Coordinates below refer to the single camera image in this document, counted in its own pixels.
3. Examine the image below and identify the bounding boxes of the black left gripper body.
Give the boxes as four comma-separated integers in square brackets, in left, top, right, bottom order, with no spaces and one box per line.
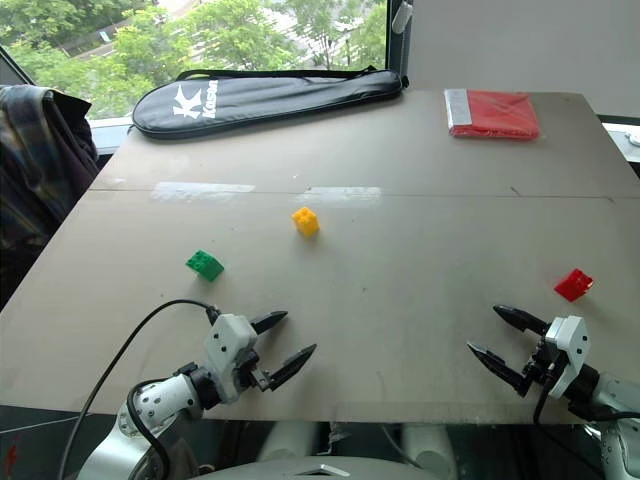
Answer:
[236,331,277,393]

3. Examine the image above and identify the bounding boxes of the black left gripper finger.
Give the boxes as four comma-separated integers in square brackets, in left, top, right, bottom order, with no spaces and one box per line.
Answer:
[268,343,318,392]
[249,310,290,335]

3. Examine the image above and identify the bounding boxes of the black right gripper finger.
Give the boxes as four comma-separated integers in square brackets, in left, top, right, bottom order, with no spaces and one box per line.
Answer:
[492,304,551,337]
[466,341,532,396]

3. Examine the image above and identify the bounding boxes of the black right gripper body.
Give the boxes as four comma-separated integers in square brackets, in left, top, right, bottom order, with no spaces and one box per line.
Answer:
[516,335,571,399]

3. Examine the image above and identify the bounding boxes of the red toy brick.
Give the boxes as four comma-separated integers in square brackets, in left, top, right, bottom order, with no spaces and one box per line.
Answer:
[553,268,595,302]

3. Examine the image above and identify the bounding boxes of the green toy brick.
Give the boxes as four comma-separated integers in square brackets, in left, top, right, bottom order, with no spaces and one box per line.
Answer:
[185,249,225,282]

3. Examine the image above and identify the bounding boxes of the silver robot torso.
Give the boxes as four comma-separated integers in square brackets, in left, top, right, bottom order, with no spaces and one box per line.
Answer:
[189,454,466,480]

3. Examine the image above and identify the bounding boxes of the yellow toy brick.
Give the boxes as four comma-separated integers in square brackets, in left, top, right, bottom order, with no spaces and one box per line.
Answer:
[291,205,321,238]

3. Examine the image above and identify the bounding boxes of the red folded cloth package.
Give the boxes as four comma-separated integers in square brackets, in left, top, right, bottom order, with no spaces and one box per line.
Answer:
[443,88,542,142]

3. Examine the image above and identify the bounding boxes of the black racket bag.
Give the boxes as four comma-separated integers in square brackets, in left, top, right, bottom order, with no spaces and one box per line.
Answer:
[127,65,410,141]

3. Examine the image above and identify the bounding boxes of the plaid jacket on chair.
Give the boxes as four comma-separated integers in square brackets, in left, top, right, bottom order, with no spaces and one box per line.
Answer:
[0,83,100,311]

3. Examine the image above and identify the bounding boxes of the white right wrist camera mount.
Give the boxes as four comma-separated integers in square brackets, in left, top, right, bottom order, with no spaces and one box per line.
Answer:
[543,314,590,400]

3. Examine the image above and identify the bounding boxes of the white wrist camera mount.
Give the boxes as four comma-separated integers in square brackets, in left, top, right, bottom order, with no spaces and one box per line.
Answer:
[202,313,259,404]
[543,314,590,400]

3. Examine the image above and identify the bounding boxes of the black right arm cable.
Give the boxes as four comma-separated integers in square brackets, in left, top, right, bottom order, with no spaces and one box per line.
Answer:
[531,363,567,426]

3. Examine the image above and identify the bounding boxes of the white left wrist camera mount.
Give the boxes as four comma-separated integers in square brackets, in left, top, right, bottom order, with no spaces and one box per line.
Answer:
[202,313,259,404]

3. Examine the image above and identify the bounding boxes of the white window handle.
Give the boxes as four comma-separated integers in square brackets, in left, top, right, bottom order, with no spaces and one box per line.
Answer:
[391,0,414,33]

